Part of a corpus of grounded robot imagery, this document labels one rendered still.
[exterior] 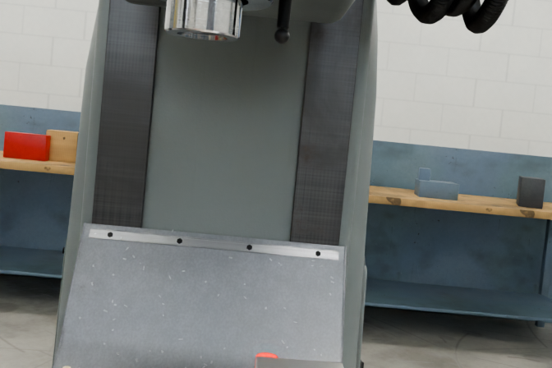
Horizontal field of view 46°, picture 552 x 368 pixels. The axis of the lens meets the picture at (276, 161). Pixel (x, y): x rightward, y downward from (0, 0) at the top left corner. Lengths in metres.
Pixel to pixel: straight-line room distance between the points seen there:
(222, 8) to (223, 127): 0.40
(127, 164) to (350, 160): 0.27
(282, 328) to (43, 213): 4.19
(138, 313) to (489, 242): 4.31
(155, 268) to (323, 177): 0.23
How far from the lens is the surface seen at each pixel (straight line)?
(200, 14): 0.40
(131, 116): 0.80
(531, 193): 4.31
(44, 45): 4.89
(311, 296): 0.78
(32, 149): 4.27
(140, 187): 0.80
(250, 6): 0.43
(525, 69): 5.00
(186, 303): 0.77
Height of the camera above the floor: 1.23
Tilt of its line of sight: 3 degrees down
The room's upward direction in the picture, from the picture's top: 5 degrees clockwise
